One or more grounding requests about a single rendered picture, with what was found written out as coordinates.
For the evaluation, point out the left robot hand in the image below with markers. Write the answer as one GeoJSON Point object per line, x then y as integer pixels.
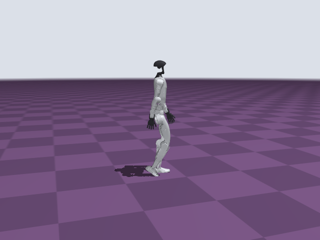
{"type": "Point", "coordinates": [170, 117]}

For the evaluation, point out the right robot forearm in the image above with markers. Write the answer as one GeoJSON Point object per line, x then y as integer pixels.
{"type": "Point", "coordinates": [153, 107]}

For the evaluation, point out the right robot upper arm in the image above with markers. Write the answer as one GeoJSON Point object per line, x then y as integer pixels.
{"type": "Point", "coordinates": [158, 88]}

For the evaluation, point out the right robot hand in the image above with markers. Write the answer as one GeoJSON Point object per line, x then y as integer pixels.
{"type": "Point", "coordinates": [151, 122]}

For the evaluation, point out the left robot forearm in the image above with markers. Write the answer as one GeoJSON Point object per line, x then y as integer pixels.
{"type": "Point", "coordinates": [164, 107]}

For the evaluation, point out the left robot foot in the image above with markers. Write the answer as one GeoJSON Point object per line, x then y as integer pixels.
{"type": "Point", "coordinates": [162, 170]}

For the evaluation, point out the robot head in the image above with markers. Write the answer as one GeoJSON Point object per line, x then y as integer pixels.
{"type": "Point", "coordinates": [159, 64]}

